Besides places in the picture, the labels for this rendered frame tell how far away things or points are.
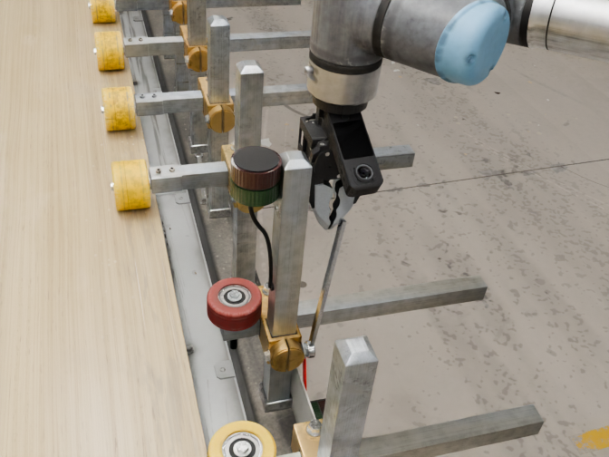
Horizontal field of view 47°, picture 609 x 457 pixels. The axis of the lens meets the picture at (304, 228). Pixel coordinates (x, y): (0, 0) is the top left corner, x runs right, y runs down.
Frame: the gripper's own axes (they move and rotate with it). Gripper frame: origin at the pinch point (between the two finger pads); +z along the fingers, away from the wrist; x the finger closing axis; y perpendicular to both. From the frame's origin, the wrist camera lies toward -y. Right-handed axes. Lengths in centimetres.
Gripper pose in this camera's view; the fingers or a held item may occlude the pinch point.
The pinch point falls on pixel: (330, 225)
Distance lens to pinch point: 100.7
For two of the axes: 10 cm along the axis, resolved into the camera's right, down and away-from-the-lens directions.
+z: -0.8, 7.7, 6.3
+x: -9.6, 1.2, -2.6
